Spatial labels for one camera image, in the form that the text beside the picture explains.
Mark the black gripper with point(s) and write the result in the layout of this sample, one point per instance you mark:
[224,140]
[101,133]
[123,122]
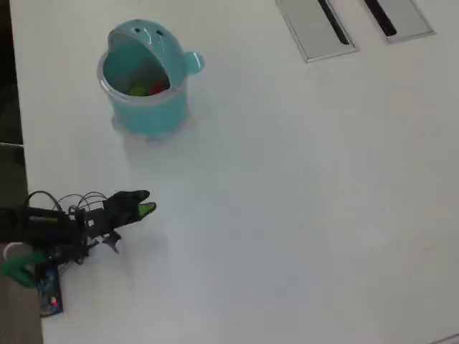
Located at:
[118,213]

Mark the green lego block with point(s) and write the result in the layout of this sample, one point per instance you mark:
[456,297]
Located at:
[139,90]

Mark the red lego block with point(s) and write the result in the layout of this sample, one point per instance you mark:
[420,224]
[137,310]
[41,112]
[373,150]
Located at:
[157,87]

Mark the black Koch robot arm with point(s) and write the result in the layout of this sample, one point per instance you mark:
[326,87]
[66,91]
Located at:
[43,225]

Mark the teal whale-shaped bin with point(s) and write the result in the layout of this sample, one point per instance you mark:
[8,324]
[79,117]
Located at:
[150,107]

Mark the blue controller board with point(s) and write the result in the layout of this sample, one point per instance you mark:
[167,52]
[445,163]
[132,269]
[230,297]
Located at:
[50,290]

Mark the green table clamp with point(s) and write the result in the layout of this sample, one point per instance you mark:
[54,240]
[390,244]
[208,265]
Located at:
[18,270]

